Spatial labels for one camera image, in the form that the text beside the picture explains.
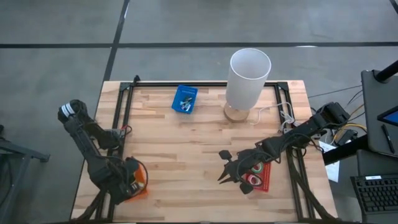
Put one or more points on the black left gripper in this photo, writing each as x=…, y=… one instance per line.
x=122, y=183

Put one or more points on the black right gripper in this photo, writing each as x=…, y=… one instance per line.
x=248, y=157

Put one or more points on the green tape roll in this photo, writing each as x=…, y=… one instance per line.
x=262, y=168

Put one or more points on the purple staple remover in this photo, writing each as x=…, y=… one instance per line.
x=186, y=108

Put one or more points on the wooden model piece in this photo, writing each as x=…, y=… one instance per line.
x=186, y=101

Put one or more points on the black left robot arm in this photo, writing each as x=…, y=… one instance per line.
x=84, y=140

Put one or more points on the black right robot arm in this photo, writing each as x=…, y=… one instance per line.
x=311, y=124

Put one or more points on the orange plastic basket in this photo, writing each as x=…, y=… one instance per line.
x=142, y=179

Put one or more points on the red plastic basket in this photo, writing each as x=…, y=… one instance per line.
x=265, y=182

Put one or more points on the white plug bundle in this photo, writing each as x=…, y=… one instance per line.
x=288, y=119

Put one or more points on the white shade table lamp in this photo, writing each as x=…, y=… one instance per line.
x=245, y=84

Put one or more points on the blue plastic basket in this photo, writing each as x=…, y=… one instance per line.
x=178, y=93

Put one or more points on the white paper sheet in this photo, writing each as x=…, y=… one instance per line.
x=332, y=169

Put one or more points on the grey metal stand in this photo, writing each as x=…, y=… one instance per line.
x=18, y=149

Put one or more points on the black bar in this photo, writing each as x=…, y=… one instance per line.
x=345, y=151

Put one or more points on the black power adapter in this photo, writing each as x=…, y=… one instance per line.
x=346, y=137

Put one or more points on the black keyboard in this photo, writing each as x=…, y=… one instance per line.
x=376, y=194

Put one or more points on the grey side table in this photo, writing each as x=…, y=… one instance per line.
x=373, y=109

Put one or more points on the black pen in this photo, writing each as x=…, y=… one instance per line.
x=388, y=138

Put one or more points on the black tablet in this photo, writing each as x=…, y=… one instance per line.
x=391, y=117

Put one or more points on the black pole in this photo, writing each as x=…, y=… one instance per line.
x=387, y=73

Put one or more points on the black aluminium table frame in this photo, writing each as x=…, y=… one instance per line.
x=202, y=84

